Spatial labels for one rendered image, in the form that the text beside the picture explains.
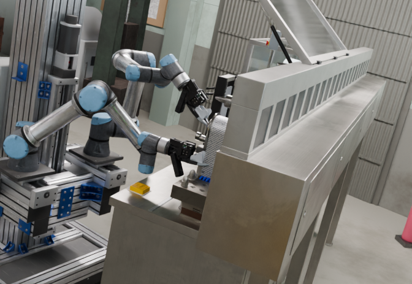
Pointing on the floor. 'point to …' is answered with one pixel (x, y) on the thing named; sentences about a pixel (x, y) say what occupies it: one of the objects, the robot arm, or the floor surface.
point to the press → (121, 29)
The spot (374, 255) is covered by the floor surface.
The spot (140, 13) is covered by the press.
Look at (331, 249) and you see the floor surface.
